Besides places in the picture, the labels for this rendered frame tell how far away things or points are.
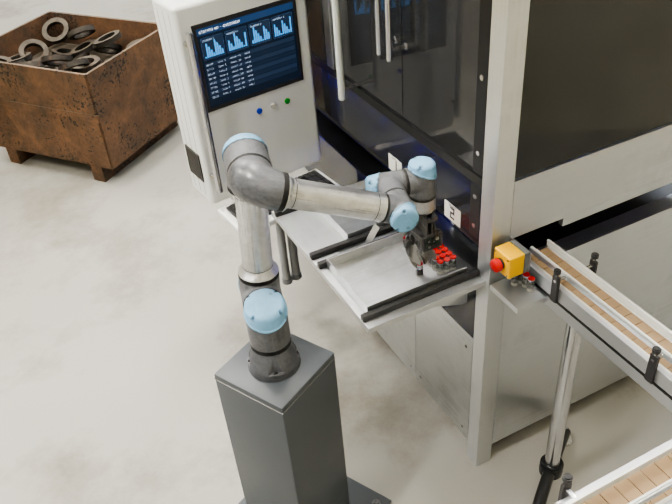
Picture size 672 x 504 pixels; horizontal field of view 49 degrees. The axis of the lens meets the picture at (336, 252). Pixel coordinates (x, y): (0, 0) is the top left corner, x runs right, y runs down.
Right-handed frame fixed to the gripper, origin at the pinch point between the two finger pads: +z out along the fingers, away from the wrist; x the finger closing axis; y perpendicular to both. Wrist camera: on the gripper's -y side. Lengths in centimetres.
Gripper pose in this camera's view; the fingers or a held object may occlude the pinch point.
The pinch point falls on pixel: (418, 260)
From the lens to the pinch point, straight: 223.6
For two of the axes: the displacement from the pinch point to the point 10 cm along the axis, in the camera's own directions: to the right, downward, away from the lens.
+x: 8.9, -3.2, 3.2
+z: 0.7, 7.9, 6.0
